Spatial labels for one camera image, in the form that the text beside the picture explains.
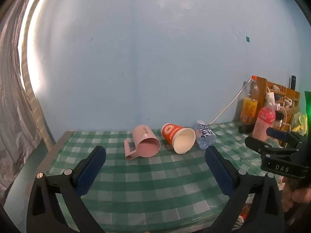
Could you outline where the orange paper cup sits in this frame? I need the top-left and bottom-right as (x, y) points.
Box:
(161, 123), (196, 154)

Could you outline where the pink plastic cup with handle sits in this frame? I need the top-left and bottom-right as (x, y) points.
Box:
(124, 124), (161, 161)

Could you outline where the wooden rack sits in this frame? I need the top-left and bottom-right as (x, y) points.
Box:
(255, 76), (302, 127)

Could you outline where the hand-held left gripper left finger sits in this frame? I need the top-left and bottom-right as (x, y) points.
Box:
(26, 146), (107, 233)

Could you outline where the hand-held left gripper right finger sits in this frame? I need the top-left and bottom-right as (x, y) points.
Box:
(205, 146), (285, 233)

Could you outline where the pink drink bottle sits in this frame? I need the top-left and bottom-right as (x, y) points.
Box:
(252, 99), (276, 142)

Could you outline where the white cable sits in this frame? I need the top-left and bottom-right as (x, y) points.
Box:
(209, 78), (252, 125)

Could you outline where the grey patterned curtain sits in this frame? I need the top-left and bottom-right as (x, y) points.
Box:
(0, 0), (52, 207)

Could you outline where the yellow-green cloth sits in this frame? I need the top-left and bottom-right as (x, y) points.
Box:
(291, 112), (308, 136)

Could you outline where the green checkered tablecloth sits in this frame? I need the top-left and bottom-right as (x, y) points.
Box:
(45, 121), (292, 232)

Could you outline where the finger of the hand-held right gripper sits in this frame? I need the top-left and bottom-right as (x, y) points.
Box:
(266, 127), (303, 148)
(245, 136), (300, 156)

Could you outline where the orange juice bottle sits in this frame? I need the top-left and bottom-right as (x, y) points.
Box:
(240, 75), (259, 124)

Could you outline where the clear plastic water bottle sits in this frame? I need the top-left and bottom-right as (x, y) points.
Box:
(192, 120), (217, 150)

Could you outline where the person's right hand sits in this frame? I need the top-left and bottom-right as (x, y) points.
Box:
(282, 177), (311, 213)

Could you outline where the white power strip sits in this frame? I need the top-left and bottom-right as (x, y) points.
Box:
(279, 97), (293, 109)

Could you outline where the colourful printed cloth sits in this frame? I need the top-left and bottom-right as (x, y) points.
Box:
(232, 194), (254, 231)

